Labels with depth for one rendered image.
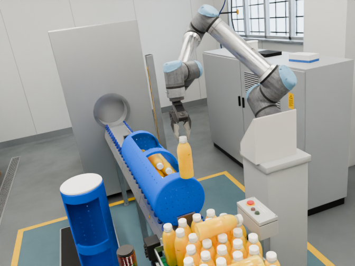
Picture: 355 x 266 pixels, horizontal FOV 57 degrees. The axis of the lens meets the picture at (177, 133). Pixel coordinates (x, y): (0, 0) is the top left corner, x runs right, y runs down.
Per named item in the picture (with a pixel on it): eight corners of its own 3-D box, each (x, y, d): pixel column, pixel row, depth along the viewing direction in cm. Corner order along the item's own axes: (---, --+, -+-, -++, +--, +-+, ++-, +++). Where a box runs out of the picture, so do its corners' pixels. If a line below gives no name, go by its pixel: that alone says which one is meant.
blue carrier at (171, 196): (159, 161, 260) (155, 126, 251) (206, 218, 182) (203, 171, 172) (123, 169, 251) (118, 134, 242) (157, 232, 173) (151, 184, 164)
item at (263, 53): (268, 52, 382) (267, 49, 381) (284, 54, 354) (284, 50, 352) (250, 55, 376) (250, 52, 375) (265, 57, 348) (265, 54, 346)
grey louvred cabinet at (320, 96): (241, 138, 527) (234, 46, 477) (346, 203, 333) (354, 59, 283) (209, 146, 513) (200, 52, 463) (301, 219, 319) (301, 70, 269)
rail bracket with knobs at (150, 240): (162, 248, 169) (159, 232, 166) (167, 257, 163) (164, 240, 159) (144, 255, 167) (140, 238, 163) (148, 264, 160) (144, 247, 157)
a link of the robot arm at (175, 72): (186, 59, 154) (171, 61, 147) (189, 85, 157) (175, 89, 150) (172, 60, 161) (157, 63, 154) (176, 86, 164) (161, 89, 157)
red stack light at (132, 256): (133, 252, 123) (132, 244, 122) (138, 263, 117) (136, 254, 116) (117, 258, 121) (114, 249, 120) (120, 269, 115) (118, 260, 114)
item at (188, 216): (196, 229, 176) (193, 209, 172) (197, 232, 174) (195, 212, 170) (178, 235, 173) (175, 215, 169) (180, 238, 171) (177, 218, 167)
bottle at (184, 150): (177, 176, 167) (173, 141, 162) (187, 171, 171) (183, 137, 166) (186, 179, 162) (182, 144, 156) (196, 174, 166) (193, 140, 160)
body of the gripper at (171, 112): (184, 119, 166) (181, 95, 163) (189, 121, 158) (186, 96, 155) (169, 121, 165) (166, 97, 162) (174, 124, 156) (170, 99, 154)
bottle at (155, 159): (146, 160, 218) (154, 171, 202) (145, 151, 216) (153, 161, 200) (156, 159, 221) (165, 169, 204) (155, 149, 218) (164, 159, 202)
